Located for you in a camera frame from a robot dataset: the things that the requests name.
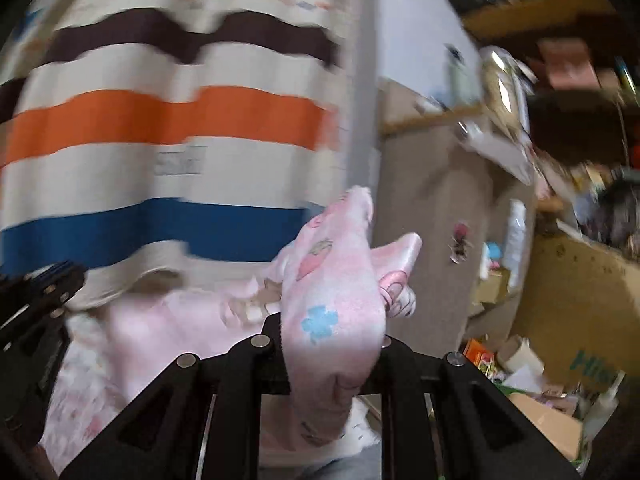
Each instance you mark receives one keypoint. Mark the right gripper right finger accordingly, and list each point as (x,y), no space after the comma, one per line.
(442,418)

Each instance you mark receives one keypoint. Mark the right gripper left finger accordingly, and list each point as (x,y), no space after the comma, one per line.
(199,419)

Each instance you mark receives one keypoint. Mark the cardboard box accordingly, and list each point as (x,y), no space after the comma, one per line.
(580,312)

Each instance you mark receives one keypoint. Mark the brown cabinet side panel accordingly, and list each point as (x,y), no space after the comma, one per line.
(450,178)

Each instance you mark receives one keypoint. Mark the pink cartoon print pants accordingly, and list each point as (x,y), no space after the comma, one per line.
(334,294)

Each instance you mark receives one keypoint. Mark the striped Paris curtain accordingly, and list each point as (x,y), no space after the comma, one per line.
(193,137)

